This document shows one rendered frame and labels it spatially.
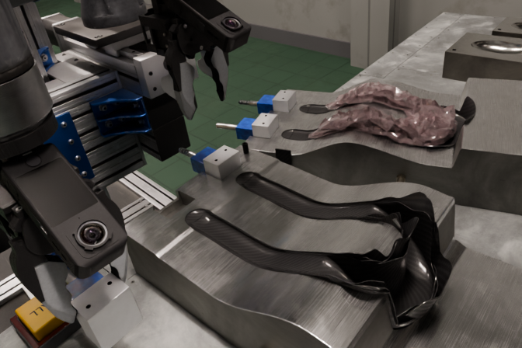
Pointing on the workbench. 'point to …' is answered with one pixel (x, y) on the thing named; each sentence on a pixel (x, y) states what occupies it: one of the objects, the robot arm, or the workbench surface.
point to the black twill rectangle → (283, 155)
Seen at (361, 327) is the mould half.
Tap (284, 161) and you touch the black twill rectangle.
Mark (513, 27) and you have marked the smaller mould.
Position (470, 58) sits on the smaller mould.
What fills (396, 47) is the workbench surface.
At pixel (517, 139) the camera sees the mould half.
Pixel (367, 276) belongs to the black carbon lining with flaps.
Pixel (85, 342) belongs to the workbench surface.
